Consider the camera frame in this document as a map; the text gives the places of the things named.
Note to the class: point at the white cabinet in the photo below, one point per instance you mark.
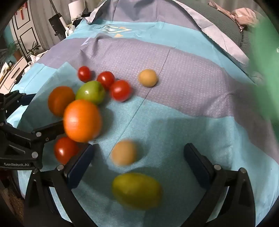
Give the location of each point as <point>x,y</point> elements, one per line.
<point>13,72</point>

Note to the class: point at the yellow-green lemon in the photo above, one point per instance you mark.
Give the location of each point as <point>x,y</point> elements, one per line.
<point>136,191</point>

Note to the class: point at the large red tomato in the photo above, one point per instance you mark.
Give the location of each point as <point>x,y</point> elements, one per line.
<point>64,150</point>

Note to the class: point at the green apple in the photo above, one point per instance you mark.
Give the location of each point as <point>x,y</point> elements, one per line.
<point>91,91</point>

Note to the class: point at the pink crumpled cloth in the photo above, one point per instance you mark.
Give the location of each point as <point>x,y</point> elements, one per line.
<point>244,17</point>

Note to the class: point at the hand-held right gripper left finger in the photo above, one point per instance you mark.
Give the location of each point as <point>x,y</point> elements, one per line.
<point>81,167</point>

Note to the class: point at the white lampshade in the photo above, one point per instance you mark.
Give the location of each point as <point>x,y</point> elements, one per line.
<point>76,7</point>

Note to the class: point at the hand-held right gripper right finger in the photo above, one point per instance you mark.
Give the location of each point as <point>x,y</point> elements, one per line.
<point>196,167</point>

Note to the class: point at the blurred green object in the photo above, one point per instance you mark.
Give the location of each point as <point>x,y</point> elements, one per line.
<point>268,65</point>

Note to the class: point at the small red tomato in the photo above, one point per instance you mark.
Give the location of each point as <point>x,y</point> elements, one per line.
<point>84,73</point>

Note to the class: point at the tan round fruit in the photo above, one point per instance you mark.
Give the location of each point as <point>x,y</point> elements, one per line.
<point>148,77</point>
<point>124,152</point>

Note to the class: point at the blue and grey printed blanket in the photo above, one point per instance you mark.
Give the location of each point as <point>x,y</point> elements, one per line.
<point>174,131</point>

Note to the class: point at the large orange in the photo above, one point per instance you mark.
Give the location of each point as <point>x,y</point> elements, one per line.
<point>82,120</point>

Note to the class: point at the black device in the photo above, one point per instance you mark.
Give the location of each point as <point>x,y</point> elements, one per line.
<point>57,25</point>

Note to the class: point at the potted plant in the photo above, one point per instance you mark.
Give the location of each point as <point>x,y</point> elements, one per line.
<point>11,51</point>
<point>33,50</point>

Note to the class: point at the dark green bedspread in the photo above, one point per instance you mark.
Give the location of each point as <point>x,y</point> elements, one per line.
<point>218,21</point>

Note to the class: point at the small orange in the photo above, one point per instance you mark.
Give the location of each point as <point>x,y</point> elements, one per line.
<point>58,100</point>

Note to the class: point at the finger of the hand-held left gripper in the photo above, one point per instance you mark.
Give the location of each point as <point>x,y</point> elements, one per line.
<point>49,131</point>
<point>15,99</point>

